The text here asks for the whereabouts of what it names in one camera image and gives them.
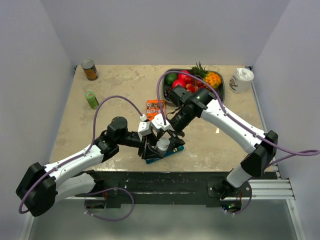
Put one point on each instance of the teal weekly pill organizer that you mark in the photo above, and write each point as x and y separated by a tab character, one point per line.
167	154

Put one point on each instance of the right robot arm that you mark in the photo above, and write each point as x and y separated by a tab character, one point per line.
258	145

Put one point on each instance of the red apple top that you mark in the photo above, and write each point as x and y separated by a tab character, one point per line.
184	75

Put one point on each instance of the aluminium rail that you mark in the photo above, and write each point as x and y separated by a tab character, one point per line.
272	186

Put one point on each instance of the red cherries pile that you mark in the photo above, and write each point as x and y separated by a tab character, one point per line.
192	85

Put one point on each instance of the white pill bottle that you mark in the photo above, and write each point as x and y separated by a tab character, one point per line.
160	150

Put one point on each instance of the tin can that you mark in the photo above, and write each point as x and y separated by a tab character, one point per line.
90	69

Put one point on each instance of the grey fruit tray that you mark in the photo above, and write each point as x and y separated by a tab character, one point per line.
220	91

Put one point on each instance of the green bottle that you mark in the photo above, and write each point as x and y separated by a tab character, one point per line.
92	99

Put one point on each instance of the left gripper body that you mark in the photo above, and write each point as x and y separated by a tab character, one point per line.
133	139

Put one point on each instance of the dark grape bunch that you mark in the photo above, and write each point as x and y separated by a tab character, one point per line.
166	93

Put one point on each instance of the orange razor box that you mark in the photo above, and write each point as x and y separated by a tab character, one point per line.
152	109

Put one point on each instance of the green lime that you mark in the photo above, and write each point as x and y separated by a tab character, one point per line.
170	78

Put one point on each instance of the black base frame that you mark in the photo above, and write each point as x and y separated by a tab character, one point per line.
117	188

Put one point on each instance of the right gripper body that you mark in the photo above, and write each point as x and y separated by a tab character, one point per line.
180	121

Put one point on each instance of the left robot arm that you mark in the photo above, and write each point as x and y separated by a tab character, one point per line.
44	185

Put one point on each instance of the toy pineapple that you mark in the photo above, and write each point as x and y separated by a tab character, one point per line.
211	78

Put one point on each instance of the red apple bottom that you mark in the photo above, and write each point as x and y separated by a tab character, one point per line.
179	82

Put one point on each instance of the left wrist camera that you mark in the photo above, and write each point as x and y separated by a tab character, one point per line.
144	127

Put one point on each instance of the red apple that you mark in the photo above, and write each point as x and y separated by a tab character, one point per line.
179	82
184	75

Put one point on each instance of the white bottle cap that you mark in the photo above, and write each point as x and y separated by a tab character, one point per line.
163	142

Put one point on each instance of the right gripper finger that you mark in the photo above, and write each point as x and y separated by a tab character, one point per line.
173	141
160	134

